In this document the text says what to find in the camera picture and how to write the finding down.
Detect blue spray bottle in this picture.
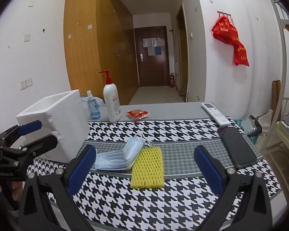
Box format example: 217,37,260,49
87,90,101,121

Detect red fire extinguisher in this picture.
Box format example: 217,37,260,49
169,73,175,88

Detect red snack packet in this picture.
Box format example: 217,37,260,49
126,109,150,121

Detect blue face masks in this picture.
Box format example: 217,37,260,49
94,136,145,171

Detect white remote control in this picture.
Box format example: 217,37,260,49
202,103,231,127

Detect white metal bunk bed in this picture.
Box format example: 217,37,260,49
260,0,289,153

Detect mask box bag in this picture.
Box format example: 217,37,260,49
241,115,262,137

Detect person's left hand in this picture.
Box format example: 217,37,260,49
0,182,23,202

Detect red hanging bags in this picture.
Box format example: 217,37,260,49
211,15,250,67

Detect wooden wardrobe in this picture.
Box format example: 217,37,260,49
64,0,139,105

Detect wall hook rack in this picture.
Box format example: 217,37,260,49
217,10,231,17

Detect white wall switch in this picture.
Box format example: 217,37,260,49
24,34,31,42

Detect yellow foam net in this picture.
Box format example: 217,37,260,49
130,146,164,189

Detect white red pump bottle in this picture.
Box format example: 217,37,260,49
99,70,122,123

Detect wooden boards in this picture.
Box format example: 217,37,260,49
272,80,284,125

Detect white styrofoam box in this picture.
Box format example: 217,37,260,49
17,90,90,163

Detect black smartphone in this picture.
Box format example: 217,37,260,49
218,127,257,169

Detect wall socket pair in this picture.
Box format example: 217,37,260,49
19,78,33,90

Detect wooden door frame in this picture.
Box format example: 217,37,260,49
176,3,189,102

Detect houndstooth table mat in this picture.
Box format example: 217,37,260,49
26,117,282,229

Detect dark brown door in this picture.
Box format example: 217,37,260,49
134,26,170,87

